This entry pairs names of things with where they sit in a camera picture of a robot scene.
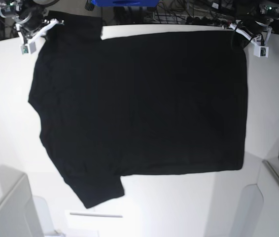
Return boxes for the robot-right gripper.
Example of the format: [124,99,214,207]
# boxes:
[15,9,46,37]

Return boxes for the robot-left gripper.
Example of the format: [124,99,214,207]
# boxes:
[238,19,268,41]

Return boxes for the black T-shirt with print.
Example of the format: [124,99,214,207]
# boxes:
[29,11,248,208]

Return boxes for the black power strip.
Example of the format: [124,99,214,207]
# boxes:
[185,16,232,27]

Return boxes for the blue plastic bin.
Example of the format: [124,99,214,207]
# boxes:
[91,0,159,7]

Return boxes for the white right monitor stand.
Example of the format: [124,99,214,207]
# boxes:
[231,161,279,237]

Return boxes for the white monitor stand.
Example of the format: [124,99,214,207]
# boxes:
[231,161,279,237]
[0,173,44,237]

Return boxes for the white left monitor stand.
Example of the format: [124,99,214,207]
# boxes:
[0,173,44,237]

